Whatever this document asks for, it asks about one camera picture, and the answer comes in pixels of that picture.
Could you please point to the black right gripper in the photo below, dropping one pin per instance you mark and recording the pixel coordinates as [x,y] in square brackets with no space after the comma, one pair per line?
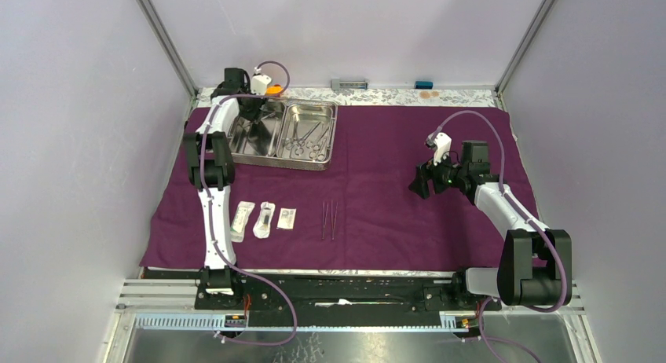
[425,172]

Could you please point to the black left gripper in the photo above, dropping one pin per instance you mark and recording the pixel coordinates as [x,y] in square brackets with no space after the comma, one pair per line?
[254,114]

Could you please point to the purple cloth wrap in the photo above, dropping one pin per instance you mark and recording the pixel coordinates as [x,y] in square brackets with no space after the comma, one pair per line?
[381,225]

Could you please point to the perforated steel instrument tray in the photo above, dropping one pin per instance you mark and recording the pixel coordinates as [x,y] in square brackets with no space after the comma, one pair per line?
[288,133]

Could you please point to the steel scalpel handle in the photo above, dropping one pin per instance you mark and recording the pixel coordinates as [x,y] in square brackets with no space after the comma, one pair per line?
[325,208]

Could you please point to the long white sterile packet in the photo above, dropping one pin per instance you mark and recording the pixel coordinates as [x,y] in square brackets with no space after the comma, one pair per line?
[240,220]

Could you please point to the small white sterile packet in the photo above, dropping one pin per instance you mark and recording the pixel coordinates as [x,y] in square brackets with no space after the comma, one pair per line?
[286,218]

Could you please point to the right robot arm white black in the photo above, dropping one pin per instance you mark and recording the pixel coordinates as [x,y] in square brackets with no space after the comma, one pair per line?
[535,262]

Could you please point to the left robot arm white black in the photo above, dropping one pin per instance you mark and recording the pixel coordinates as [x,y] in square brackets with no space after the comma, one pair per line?
[211,171]

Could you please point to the steel surgical forceps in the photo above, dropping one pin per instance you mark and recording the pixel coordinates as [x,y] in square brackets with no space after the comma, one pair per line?
[295,144]

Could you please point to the orange toy car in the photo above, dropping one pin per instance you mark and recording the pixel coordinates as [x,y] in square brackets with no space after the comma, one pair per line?
[274,91]

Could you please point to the blue plastic block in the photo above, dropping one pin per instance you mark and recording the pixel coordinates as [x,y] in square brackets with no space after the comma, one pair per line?
[423,85]

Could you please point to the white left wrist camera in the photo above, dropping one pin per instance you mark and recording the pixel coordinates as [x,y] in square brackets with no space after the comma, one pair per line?
[259,82]

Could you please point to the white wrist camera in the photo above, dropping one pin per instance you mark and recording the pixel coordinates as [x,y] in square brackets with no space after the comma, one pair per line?
[259,82]
[440,143]

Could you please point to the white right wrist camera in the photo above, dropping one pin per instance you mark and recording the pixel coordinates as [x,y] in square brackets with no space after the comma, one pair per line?
[440,143]

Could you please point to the slotted grey cable duct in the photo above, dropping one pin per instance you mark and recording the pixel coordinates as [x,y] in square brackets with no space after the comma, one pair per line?
[213,322]

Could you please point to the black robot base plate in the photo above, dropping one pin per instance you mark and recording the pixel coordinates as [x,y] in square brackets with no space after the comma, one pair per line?
[343,296]

